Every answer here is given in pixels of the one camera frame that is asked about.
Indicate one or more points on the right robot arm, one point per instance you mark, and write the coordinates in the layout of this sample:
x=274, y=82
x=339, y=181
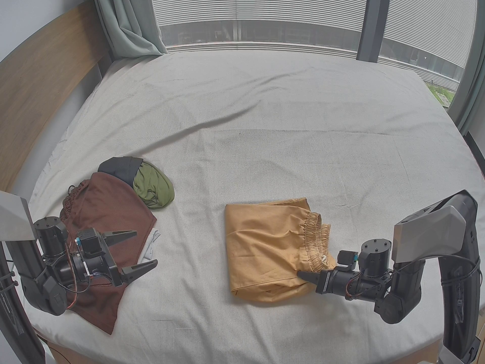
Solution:
x=428, y=241

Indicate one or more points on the window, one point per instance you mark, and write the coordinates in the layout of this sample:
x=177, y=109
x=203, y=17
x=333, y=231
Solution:
x=265, y=10

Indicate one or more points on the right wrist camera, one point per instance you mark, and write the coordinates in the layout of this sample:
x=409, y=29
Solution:
x=346, y=260

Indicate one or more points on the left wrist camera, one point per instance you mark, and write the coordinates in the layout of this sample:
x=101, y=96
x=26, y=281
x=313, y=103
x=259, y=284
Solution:
x=87, y=241

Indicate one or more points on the bed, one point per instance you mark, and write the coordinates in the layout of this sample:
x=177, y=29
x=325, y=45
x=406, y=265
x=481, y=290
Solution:
x=288, y=135

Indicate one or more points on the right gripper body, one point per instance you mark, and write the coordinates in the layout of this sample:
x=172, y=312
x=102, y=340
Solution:
x=337, y=282

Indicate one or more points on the grey-green curtain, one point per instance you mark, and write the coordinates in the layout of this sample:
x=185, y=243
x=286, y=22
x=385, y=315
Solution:
x=125, y=21

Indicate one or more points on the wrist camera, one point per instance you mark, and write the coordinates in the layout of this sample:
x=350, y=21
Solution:
x=87, y=241
x=346, y=260

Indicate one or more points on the pale grey garment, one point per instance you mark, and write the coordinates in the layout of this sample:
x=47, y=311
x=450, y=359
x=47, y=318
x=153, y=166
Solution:
x=149, y=247

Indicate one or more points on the tan shorts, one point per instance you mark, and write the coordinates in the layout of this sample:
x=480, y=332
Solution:
x=265, y=252

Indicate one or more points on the black garment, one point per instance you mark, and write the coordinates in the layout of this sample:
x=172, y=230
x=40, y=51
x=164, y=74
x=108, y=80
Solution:
x=117, y=167

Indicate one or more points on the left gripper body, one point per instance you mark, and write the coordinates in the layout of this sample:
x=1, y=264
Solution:
x=102, y=269

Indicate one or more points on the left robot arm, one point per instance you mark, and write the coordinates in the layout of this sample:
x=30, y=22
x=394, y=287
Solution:
x=49, y=264

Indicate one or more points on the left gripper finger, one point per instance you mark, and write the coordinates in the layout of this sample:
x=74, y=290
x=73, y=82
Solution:
x=136, y=273
x=115, y=237

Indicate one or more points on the brown shorts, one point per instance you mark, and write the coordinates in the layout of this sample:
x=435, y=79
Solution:
x=102, y=207

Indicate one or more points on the green garment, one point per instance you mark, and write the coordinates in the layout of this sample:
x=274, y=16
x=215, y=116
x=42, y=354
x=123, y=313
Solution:
x=155, y=186

